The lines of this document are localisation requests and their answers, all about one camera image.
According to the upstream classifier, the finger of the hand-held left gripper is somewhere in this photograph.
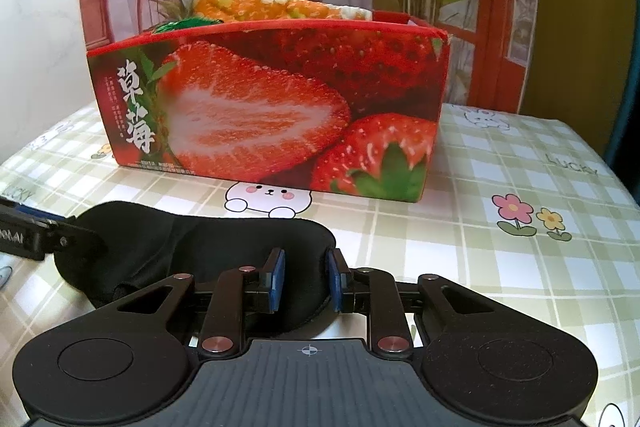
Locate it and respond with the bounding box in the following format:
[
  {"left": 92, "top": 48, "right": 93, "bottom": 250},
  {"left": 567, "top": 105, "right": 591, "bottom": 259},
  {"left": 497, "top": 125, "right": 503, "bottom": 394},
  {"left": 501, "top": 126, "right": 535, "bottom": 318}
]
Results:
[
  {"left": 42, "top": 214, "right": 108, "bottom": 260},
  {"left": 10, "top": 203, "right": 76, "bottom": 225}
]

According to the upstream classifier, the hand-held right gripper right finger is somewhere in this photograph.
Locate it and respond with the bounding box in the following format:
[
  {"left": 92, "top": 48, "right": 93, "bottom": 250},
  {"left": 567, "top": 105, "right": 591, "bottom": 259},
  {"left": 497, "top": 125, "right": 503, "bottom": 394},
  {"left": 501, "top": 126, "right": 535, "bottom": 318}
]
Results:
[{"left": 326, "top": 248, "right": 496, "bottom": 354}]

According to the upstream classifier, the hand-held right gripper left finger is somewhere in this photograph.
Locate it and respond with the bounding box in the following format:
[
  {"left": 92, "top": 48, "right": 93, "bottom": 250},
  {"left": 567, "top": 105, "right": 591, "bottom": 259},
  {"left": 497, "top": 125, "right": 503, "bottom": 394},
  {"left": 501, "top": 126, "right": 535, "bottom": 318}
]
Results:
[{"left": 117, "top": 248, "right": 286, "bottom": 355}]

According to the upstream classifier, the black eye mask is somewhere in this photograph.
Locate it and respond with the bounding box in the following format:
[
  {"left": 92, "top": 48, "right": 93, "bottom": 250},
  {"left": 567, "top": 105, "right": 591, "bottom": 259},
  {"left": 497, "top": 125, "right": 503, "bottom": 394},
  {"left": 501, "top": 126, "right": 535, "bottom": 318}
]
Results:
[{"left": 52, "top": 201, "right": 337, "bottom": 340}]

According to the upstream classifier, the red strawberry print box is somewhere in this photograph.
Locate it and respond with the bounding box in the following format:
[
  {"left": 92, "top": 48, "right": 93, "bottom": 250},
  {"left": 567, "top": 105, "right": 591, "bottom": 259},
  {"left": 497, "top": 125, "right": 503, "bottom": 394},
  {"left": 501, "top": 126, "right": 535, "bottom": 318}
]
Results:
[{"left": 86, "top": 9, "right": 449, "bottom": 206}]

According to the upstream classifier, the green glossy cloth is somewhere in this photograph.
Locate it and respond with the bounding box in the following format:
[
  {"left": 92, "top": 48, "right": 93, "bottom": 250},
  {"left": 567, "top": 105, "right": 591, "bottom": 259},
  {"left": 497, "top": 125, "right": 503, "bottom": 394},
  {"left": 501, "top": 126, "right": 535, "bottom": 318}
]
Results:
[{"left": 152, "top": 18, "right": 223, "bottom": 34}]

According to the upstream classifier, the green plaid tablecloth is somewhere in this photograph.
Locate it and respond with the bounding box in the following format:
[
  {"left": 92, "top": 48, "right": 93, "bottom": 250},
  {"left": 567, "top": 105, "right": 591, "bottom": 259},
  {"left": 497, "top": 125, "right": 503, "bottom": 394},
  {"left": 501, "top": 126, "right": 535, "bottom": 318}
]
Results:
[{"left": 0, "top": 99, "right": 640, "bottom": 427}]

